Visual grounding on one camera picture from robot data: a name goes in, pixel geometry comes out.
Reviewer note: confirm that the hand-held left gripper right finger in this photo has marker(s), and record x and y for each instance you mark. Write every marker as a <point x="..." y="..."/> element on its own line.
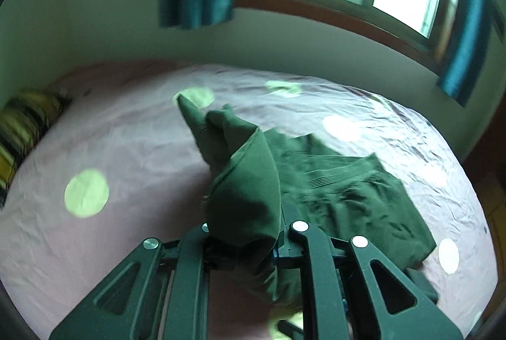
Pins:
<point x="314" y="261"/>

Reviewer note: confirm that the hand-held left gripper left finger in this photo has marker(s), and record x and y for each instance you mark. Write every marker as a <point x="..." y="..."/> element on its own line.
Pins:
<point x="193" y="261"/>

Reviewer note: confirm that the dark green zip jacket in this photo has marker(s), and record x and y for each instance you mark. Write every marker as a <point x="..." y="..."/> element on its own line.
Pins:
<point x="245" y="182"/>

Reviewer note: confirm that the pink dotted bed sheet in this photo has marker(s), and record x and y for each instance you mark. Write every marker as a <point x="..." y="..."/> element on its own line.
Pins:
<point x="130" y="134"/>

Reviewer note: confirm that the yellow black plaid pillow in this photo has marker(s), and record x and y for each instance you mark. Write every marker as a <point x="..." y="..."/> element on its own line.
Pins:
<point x="23" y="126"/>

